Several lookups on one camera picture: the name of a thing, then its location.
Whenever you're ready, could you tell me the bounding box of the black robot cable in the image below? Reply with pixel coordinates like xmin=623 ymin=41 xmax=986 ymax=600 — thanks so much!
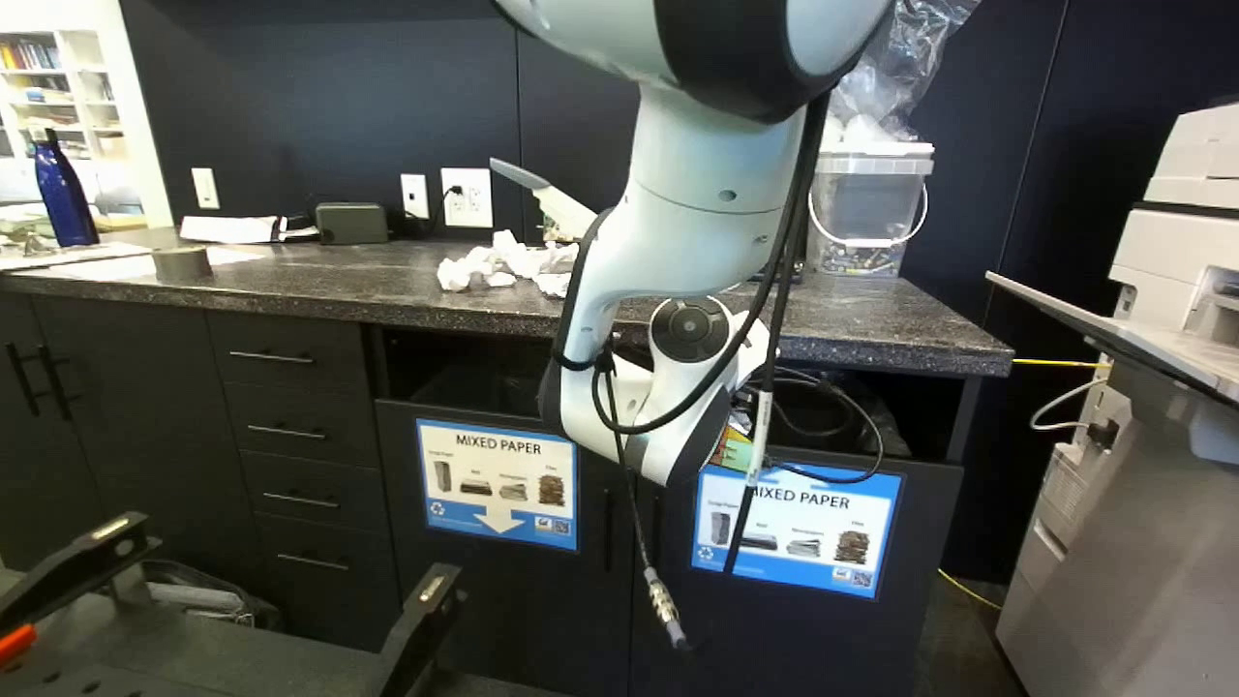
xmin=554 ymin=89 xmax=896 ymax=656

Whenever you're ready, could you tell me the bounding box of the blue water bottle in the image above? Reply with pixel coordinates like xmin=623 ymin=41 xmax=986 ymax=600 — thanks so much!
xmin=33 ymin=132 xmax=95 ymax=249

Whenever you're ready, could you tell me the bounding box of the grey white stapler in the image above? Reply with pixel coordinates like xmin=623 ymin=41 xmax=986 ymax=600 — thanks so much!
xmin=490 ymin=160 xmax=595 ymax=244

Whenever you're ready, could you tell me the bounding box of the white wall outlet plate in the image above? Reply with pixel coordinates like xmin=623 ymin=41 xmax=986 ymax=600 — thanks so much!
xmin=441 ymin=167 xmax=490 ymax=229

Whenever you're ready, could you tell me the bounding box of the clear plastic bucket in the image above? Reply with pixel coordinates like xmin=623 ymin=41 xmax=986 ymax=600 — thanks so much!
xmin=810 ymin=139 xmax=932 ymax=279

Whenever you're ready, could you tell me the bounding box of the left mixed paper label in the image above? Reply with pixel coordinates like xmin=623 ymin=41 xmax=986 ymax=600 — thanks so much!
xmin=415 ymin=420 xmax=579 ymax=551

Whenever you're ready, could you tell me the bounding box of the black box device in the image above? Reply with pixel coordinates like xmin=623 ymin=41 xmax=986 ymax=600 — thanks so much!
xmin=313 ymin=203 xmax=388 ymax=244

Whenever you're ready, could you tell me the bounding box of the white flat device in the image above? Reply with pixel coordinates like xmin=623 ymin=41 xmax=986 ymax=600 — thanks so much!
xmin=179 ymin=217 xmax=280 ymax=244

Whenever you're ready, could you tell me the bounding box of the small white wall switch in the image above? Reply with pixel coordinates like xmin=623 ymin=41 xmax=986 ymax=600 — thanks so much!
xmin=397 ymin=176 xmax=428 ymax=221

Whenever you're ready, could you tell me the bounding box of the crumpled white tissue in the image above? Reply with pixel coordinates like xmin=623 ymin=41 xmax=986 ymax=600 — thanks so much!
xmin=535 ymin=252 xmax=578 ymax=300
xmin=434 ymin=229 xmax=547 ymax=293

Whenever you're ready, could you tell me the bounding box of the right mixed paper label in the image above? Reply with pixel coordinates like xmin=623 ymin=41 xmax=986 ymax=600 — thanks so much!
xmin=689 ymin=465 xmax=903 ymax=600

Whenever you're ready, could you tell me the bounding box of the crumpled white tissue centre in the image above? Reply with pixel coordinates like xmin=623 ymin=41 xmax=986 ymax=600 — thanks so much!
xmin=535 ymin=252 xmax=578 ymax=300

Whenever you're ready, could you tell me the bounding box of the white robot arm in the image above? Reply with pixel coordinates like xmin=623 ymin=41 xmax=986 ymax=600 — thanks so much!
xmin=490 ymin=0 xmax=896 ymax=487

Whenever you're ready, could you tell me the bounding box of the black drawer cabinet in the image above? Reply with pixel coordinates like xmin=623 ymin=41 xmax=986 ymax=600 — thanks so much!
xmin=209 ymin=312 xmax=394 ymax=645

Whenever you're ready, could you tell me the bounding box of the clear plastic bag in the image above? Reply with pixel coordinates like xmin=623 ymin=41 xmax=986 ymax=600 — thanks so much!
xmin=825 ymin=0 xmax=985 ymax=147

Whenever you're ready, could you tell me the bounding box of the white office printer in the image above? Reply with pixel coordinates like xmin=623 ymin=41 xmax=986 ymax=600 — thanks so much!
xmin=996 ymin=103 xmax=1239 ymax=697

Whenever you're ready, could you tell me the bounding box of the crumpled white tissue left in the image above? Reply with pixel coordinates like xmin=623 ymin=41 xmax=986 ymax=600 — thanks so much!
xmin=434 ymin=229 xmax=547 ymax=293

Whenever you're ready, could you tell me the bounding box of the mixed paper label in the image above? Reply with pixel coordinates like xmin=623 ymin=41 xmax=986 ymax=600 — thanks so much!
xmin=689 ymin=465 xmax=903 ymax=600
xmin=415 ymin=420 xmax=579 ymax=551

